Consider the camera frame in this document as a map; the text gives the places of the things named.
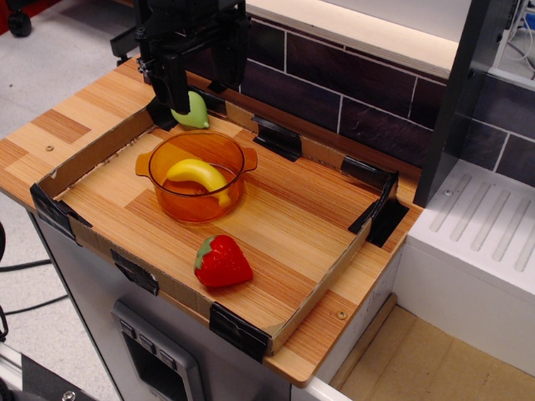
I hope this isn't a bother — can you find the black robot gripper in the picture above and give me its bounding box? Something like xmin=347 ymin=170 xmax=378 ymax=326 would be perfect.
xmin=134 ymin=1 xmax=251 ymax=114

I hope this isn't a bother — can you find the yellow plastic toy banana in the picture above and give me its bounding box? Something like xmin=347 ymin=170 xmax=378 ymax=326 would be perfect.
xmin=166 ymin=159 xmax=232 ymax=208

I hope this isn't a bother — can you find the orange transparent plastic pot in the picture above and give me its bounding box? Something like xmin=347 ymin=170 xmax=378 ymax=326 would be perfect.
xmin=135 ymin=130 xmax=257 ymax=223

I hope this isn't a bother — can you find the green plastic toy pear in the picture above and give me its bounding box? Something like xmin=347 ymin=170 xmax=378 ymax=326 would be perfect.
xmin=171 ymin=91 xmax=210 ymax=129

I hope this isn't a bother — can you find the red plastic toy strawberry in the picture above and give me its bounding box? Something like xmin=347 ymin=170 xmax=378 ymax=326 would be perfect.
xmin=194 ymin=235 xmax=253 ymax=287

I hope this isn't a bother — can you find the grey toy oven control panel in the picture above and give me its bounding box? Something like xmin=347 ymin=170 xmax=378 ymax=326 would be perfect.
xmin=111 ymin=301 xmax=206 ymax=401

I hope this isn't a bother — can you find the white toy sink drainboard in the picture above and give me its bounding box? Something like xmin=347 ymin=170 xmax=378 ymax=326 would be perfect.
xmin=407 ymin=160 xmax=534 ymax=303

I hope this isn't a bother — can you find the black floor cable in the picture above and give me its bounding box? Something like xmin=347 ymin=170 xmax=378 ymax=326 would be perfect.
xmin=0 ymin=258 xmax=52 ymax=273

